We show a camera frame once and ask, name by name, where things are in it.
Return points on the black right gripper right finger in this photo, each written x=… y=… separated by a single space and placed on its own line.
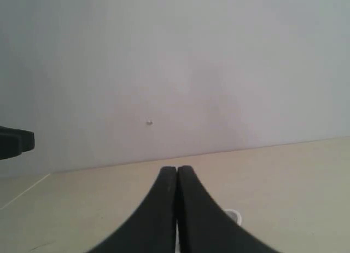
x=203 y=226

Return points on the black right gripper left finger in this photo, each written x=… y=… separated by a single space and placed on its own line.
x=152 y=226

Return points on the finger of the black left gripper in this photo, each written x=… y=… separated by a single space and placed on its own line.
x=10 y=146
x=26 y=138

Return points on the white rectangular plastic tray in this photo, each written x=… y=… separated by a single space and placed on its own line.
x=234 y=215

